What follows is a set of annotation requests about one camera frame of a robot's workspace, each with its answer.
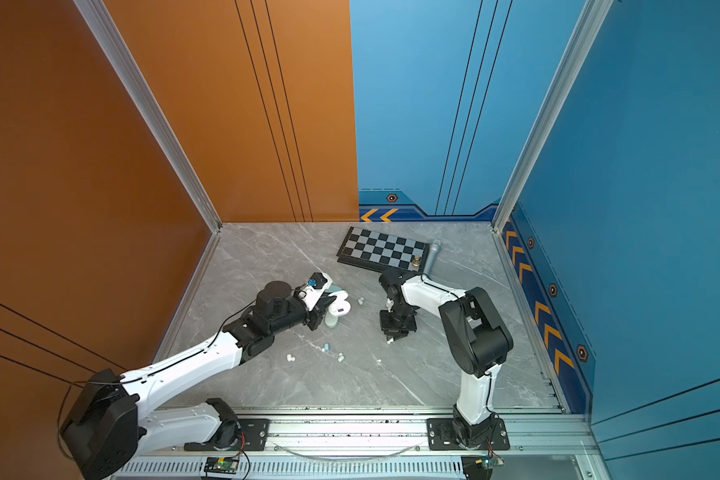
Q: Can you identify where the black white chessboard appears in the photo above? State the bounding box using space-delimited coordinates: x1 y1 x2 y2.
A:
337 226 430 273

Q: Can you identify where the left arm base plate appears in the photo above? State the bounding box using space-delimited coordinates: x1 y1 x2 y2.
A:
183 418 270 452

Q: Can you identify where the white earbud case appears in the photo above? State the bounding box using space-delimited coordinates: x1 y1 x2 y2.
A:
324 313 339 328
328 290 351 318

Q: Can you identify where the grey microphone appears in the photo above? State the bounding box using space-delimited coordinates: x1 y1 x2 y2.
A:
421 240 442 275

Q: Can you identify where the aluminium front rail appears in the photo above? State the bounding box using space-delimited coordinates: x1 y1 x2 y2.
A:
95 407 601 460

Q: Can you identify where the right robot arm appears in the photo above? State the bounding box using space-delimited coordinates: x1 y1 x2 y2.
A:
379 268 514 451

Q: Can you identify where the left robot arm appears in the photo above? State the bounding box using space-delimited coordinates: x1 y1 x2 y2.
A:
57 272 351 479

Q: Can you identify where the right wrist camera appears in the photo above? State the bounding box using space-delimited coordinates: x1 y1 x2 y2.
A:
379 268 418 298

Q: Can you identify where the green circuit board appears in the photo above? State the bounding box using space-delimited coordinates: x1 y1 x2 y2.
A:
202 456 240 479
475 455 504 470

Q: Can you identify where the white earbud case front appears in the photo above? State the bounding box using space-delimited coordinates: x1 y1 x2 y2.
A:
328 290 351 318

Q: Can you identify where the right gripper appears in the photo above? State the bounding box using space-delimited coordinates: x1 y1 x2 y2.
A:
378 305 415 340

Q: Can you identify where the right aluminium corner post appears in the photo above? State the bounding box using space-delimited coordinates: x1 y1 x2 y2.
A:
491 0 614 234

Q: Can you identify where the green circuit board left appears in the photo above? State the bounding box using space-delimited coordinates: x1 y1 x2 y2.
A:
202 456 240 479

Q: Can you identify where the left aluminium corner post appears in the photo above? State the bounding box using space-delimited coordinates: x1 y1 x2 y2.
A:
74 0 222 234

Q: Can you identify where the green circuit board right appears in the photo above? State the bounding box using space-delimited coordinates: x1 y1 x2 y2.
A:
475 455 504 470

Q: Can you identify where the aluminium corner post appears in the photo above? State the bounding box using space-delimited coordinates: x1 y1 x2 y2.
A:
491 0 614 234
74 0 222 234

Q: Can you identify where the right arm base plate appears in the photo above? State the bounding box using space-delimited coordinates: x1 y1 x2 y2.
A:
427 415 511 451

